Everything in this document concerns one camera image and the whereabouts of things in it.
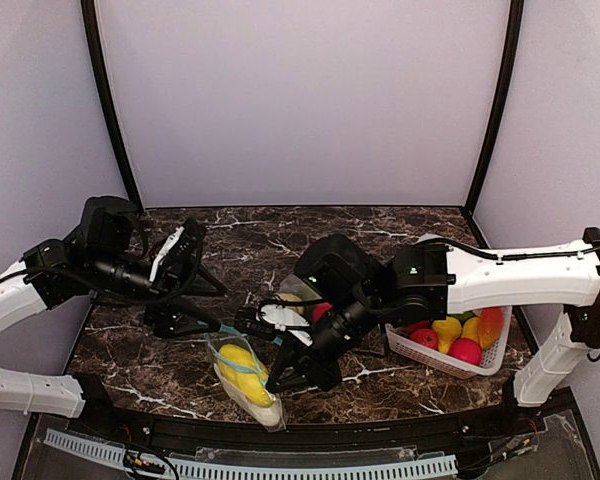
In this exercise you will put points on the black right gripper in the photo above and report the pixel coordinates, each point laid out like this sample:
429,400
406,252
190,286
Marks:
296,351

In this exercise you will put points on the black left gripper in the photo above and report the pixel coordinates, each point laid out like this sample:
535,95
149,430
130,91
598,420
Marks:
181,282

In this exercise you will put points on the white toy radish green leaves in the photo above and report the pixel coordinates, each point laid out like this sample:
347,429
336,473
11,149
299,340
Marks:
272,416

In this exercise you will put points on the small clear zip bag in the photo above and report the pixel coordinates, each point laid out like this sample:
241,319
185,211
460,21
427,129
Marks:
214,341

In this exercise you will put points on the large clear zip bag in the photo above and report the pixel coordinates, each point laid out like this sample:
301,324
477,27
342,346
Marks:
294,285

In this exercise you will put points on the red toy apple large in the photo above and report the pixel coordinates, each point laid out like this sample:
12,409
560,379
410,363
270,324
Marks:
320,310

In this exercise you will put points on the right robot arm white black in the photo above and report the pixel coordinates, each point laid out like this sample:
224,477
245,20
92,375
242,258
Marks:
365,293

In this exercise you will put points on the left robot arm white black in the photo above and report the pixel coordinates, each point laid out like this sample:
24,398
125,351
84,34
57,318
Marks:
108,254

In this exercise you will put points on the red toy fruit left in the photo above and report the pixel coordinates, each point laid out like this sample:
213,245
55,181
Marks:
420,325

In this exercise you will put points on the red toy fruit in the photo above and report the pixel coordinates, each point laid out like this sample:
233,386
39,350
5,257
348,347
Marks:
467,351
420,325

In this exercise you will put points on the red toy fruit front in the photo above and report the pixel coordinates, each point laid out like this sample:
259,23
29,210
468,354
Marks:
467,351

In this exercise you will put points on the green toy bitter gourd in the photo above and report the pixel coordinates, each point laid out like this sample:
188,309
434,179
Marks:
465,316

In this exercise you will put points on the yellow toy lemon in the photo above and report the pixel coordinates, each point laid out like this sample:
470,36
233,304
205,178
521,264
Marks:
470,329

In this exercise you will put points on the white plastic basket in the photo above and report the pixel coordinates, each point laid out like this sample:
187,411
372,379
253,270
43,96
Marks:
462,281

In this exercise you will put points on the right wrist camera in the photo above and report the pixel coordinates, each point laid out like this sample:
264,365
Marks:
270,320

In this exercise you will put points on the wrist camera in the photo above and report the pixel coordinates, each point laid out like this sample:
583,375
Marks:
182,245
270,320

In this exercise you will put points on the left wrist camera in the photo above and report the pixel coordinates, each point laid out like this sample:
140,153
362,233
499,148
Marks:
182,245

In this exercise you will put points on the black front rail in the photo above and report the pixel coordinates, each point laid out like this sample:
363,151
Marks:
463,432

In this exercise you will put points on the white slotted cable duct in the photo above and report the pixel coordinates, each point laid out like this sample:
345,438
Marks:
227,464

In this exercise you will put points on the black corner frame post left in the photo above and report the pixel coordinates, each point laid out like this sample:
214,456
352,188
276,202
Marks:
97,59

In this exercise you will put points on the black corner frame post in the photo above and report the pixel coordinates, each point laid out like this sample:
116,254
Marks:
498,105
97,59

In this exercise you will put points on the black corner frame post right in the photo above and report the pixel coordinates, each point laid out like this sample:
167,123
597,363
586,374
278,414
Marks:
498,105

